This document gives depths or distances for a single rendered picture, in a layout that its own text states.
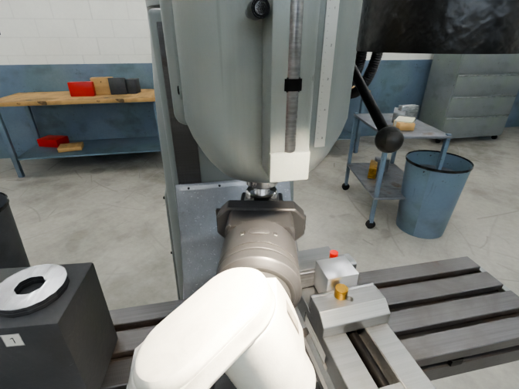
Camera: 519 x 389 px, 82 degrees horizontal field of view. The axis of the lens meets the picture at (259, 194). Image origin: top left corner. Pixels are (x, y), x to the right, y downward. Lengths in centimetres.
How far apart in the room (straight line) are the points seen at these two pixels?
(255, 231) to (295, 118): 12
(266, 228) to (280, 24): 19
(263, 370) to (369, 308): 35
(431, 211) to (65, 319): 253
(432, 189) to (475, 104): 330
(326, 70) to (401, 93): 540
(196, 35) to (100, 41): 443
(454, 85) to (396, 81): 83
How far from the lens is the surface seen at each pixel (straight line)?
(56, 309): 50
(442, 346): 71
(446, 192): 265
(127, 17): 465
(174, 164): 81
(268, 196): 42
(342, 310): 55
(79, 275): 54
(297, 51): 27
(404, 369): 56
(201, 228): 83
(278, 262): 28
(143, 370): 23
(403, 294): 77
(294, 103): 27
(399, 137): 36
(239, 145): 31
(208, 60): 30
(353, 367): 53
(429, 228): 280
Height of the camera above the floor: 146
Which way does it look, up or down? 27 degrees down
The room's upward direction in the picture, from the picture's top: straight up
